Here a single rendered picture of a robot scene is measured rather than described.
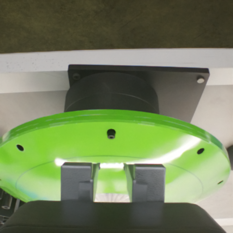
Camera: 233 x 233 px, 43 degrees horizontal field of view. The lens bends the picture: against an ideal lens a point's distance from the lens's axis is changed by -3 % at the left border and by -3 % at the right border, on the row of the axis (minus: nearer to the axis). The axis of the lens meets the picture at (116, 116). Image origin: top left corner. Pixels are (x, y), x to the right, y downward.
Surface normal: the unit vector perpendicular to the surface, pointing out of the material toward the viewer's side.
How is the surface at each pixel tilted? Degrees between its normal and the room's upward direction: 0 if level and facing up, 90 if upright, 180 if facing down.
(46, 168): 21
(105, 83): 90
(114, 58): 90
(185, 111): 0
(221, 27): 0
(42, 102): 0
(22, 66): 90
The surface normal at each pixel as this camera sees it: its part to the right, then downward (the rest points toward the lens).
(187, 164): 0.25, 0.60
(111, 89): 0.01, -0.56
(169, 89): 0.00, 0.83
